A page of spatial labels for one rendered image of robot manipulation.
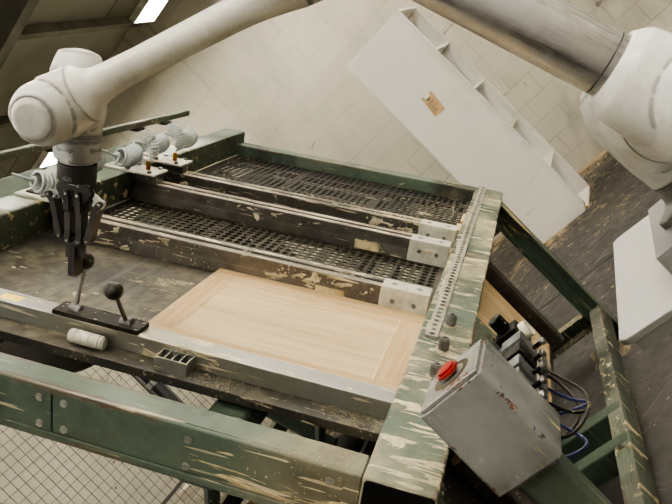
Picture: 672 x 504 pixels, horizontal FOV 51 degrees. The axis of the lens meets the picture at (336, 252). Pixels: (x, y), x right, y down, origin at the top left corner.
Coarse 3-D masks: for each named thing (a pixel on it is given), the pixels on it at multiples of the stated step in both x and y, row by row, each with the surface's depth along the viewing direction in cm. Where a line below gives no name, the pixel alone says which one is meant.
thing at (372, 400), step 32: (0, 288) 155; (32, 320) 149; (64, 320) 146; (192, 352) 140; (224, 352) 141; (256, 384) 139; (288, 384) 137; (320, 384) 135; (352, 384) 136; (384, 416) 133
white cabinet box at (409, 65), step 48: (384, 48) 536; (432, 48) 524; (384, 96) 548; (432, 96) 536; (480, 96) 525; (432, 144) 549; (480, 144) 537; (528, 144) 526; (528, 192) 538; (576, 192) 583
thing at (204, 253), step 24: (24, 192) 198; (96, 240) 197; (120, 240) 195; (144, 240) 193; (168, 240) 191; (192, 240) 191; (216, 240) 193; (192, 264) 191; (216, 264) 189; (240, 264) 187; (264, 264) 185; (288, 264) 184; (312, 264) 186; (312, 288) 184; (336, 288) 182; (360, 288) 180; (384, 288) 178; (408, 288) 179; (432, 288) 181
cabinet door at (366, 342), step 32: (224, 288) 177; (256, 288) 180; (288, 288) 182; (160, 320) 155; (192, 320) 158; (224, 320) 160; (256, 320) 162; (288, 320) 165; (320, 320) 167; (352, 320) 170; (384, 320) 172; (416, 320) 174; (256, 352) 147; (288, 352) 150; (320, 352) 152; (352, 352) 154; (384, 352) 156; (384, 384) 142
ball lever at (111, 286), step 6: (114, 282) 137; (108, 288) 136; (114, 288) 136; (120, 288) 137; (108, 294) 136; (114, 294) 136; (120, 294) 137; (120, 300) 140; (120, 306) 141; (120, 312) 142; (120, 318) 145; (126, 318) 144; (132, 318) 145; (126, 324) 144
